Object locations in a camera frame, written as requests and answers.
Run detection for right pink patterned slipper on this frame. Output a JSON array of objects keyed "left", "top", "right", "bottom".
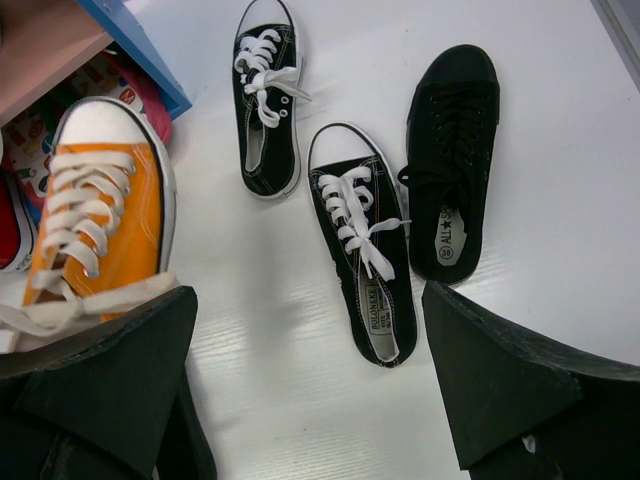
[{"left": 64, "top": 49, "right": 174, "bottom": 146}]

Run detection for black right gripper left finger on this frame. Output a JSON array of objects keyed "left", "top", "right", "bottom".
[{"left": 1, "top": 286, "right": 215, "bottom": 479}]

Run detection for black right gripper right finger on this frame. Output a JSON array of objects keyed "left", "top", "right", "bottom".
[{"left": 422, "top": 281, "right": 639, "bottom": 479}]

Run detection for pink patterned slipper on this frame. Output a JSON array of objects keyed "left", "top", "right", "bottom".
[
  {"left": 1, "top": 94, "right": 65, "bottom": 235},
  {"left": 64, "top": 49, "right": 174, "bottom": 146}
]

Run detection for orange sneaker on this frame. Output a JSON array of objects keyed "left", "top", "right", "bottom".
[{"left": 1, "top": 96, "right": 178, "bottom": 354}]

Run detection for right red sneaker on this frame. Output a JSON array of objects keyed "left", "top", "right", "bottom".
[{"left": 0, "top": 170, "right": 37, "bottom": 273}]

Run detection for black sneaker white laces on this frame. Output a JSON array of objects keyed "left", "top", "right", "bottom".
[
  {"left": 231, "top": 0, "right": 310, "bottom": 200},
  {"left": 308, "top": 122, "right": 418, "bottom": 368}
]

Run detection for blue yellow shoe shelf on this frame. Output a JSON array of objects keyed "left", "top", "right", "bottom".
[{"left": 1, "top": 1, "right": 192, "bottom": 125}]

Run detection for all black sneaker right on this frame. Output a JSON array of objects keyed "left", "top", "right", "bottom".
[{"left": 398, "top": 44, "right": 500, "bottom": 285}]

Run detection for left pink patterned slipper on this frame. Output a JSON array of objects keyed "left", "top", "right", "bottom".
[{"left": 1, "top": 94, "right": 65, "bottom": 235}]

